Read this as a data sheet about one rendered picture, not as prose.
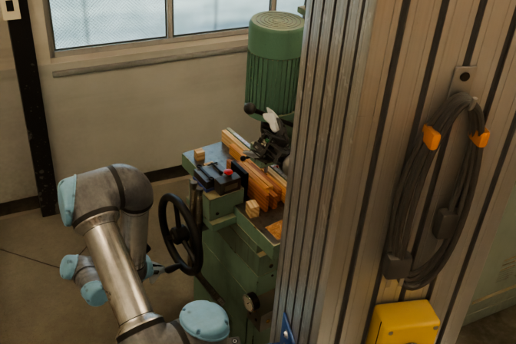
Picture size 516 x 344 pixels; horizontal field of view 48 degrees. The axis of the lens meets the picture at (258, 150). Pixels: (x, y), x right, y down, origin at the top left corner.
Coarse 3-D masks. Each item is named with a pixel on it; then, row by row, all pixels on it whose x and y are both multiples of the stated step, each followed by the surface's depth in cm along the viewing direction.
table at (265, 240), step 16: (224, 144) 227; (192, 160) 216; (208, 160) 217; (224, 160) 218; (192, 176) 218; (240, 208) 194; (208, 224) 193; (224, 224) 194; (240, 224) 195; (256, 224) 188; (256, 240) 188; (272, 240) 182; (272, 256) 182
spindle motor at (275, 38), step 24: (264, 24) 171; (288, 24) 172; (264, 48) 171; (288, 48) 171; (264, 72) 176; (288, 72) 176; (264, 96) 179; (288, 96) 181; (264, 120) 184; (288, 120) 185
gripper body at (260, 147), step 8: (264, 136) 162; (272, 136) 160; (280, 136) 165; (256, 144) 163; (264, 144) 161; (272, 144) 159; (280, 144) 162; (288, 144) 164; (256, 152) 165; (264, 152) 160; (272, 152) 158; (280, 152) 156; (288, 152) 157; (272, 160) 164; (280, 160) 158; (280, 168) 159
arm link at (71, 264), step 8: (64, 256) 176; (72, 256) 175; (80, 256) 177; (88, 256) 180; (64, 264) 175; (72, 264) 174; (80, 264) 175; (88, 264) 175; (64, 272) 174; (72, 272) 173
